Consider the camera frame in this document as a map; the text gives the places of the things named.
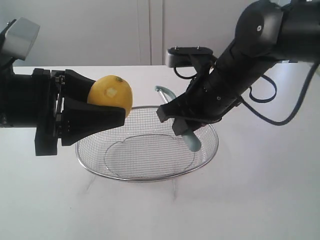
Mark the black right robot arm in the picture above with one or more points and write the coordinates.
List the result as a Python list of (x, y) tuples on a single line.
[(265, 35)]

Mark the yellow lemon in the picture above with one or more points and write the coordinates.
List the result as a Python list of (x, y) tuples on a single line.
[(111, 91)]

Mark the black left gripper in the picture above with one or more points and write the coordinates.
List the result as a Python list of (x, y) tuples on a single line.
[(79, 119)]

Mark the teal handled vegetable peeler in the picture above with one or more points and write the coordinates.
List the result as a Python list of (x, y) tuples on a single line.
[(188, 136)]

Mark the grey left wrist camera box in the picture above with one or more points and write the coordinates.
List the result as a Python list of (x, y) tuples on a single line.
[(18, 38)]

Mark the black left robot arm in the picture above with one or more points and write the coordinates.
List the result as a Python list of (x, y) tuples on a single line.
[(18, 100)]

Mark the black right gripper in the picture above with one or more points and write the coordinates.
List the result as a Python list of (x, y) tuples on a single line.
[(209, 97)]

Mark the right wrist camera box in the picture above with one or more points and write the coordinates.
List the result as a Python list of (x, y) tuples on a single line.
[(181, 56)]

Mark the oval metal wire basket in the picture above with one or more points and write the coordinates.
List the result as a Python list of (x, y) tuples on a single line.
[(144, 149)]

